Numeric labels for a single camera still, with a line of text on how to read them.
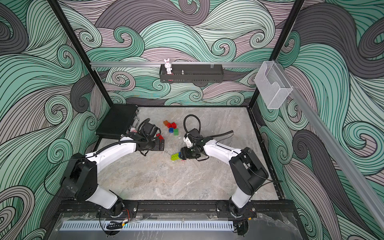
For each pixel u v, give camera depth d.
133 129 1.03
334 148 0.52
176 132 1.03
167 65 0.89
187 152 0.78
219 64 0.93
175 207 0.74
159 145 0.78
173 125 1.05
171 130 1.04
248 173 0.45
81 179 0.43
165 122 1.09
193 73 1.01
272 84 0.79
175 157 0.89
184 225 0.70
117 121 1.11
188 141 0.83
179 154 0.87
